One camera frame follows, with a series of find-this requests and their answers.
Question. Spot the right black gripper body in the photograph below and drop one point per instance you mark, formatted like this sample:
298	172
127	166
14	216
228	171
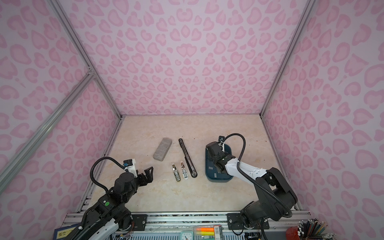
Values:
216	161

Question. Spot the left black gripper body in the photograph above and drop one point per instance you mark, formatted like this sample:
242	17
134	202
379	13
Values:
141	180

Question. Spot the olive white stapler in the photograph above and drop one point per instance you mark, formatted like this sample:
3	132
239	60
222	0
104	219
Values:
176	173

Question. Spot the pink white stapler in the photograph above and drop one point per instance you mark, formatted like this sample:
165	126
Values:
184	171

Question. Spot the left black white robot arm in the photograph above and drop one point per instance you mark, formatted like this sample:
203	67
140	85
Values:
109	213

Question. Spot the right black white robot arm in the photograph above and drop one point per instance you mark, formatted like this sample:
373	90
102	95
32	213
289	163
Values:
276	198

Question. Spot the teal plastic tray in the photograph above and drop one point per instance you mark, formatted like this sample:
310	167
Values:
212	173

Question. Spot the grey stone block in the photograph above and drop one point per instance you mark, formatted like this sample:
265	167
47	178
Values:
162	149

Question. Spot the small teal clock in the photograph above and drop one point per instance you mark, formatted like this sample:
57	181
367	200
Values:
187	235

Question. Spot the highlighter marker box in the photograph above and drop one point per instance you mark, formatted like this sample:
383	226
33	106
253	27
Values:
211	232

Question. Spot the blue book yellow label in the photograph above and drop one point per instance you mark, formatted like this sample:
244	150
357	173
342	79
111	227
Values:
63	232

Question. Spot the red pen holder with pens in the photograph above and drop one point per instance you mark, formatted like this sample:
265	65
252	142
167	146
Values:
311	229

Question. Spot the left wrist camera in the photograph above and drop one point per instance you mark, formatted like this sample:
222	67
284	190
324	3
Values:
130	166

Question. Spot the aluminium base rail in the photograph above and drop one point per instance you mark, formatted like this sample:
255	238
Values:
169	225

